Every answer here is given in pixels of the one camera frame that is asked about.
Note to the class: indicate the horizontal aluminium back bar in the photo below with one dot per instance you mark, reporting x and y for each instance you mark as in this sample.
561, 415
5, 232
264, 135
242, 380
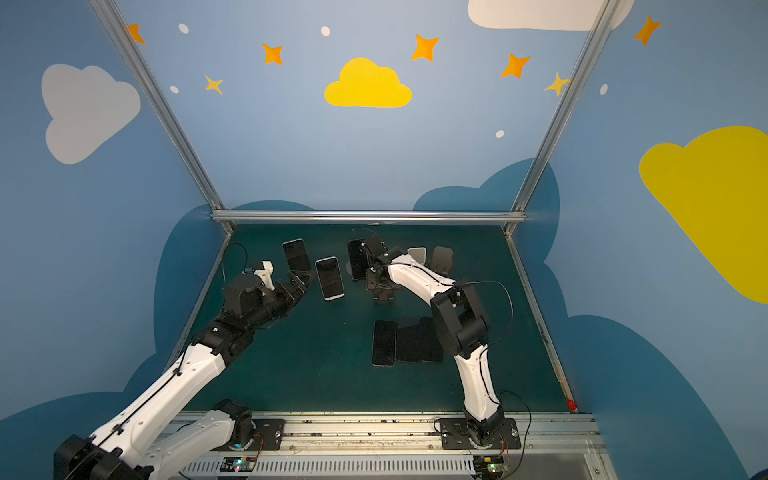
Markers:
286, 216

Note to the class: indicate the white-edged phone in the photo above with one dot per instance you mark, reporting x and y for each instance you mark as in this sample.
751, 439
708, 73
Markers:
330, 278

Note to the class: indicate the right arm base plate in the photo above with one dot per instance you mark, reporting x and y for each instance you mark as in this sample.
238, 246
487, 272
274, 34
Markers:
455, 435

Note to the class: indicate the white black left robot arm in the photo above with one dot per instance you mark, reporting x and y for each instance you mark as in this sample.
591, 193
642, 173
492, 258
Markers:
126, 447

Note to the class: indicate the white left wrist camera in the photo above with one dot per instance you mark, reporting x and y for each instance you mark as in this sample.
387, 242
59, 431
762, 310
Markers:
264, 270

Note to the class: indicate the circuit board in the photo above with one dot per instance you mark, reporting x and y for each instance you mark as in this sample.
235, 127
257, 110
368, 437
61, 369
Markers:
238, 464
489, 468

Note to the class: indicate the left circuit board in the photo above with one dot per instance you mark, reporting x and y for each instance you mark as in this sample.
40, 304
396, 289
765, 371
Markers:
238, 464

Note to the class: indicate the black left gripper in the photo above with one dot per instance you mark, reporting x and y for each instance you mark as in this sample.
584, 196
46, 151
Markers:
287, 291

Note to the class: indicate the black phone stand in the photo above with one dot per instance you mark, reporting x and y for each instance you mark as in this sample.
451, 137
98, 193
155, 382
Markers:
384, 295

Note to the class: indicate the round wooden phone stand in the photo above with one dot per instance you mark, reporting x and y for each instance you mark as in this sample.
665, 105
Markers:
441, 261

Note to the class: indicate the white phone stand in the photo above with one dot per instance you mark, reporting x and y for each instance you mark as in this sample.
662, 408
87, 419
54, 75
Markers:
419, 254

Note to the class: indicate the purple phone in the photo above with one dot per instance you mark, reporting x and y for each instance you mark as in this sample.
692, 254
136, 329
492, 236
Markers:
384, 343

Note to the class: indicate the aluminium rail front frame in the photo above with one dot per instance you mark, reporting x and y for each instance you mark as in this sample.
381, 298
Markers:
404, 445

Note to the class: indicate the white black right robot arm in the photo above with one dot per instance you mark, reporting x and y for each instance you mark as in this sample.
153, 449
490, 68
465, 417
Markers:
461, 323

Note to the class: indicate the right circuit board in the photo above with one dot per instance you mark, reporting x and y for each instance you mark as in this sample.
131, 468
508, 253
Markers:
489, 468

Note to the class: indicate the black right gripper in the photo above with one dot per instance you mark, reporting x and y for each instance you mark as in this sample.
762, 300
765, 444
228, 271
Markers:
380, 280

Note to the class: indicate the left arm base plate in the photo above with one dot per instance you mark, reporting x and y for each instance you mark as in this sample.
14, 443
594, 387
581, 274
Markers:
264, 434

